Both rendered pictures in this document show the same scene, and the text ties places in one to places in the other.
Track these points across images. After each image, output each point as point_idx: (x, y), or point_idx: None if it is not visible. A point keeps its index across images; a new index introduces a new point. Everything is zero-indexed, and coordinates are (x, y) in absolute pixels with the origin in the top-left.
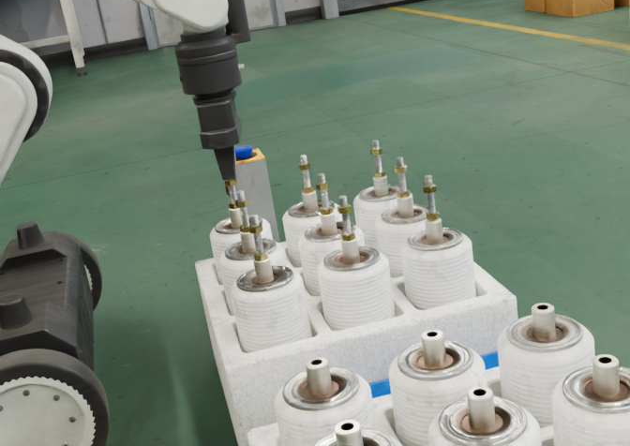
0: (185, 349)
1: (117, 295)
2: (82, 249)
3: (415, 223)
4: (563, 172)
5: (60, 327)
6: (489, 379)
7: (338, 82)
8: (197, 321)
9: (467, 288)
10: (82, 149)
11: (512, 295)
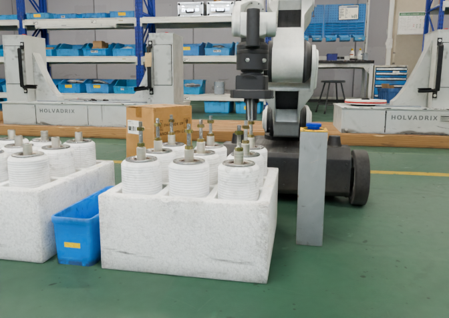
0: (294, 220)
1: (393, 215)
2: (355, 166)
3: (172, 161)
4: None
5: (231, 149)
6: (58, 179)
7: None
8: (328, 226)
9: (121, 185)
10: None
11: (100, 194)
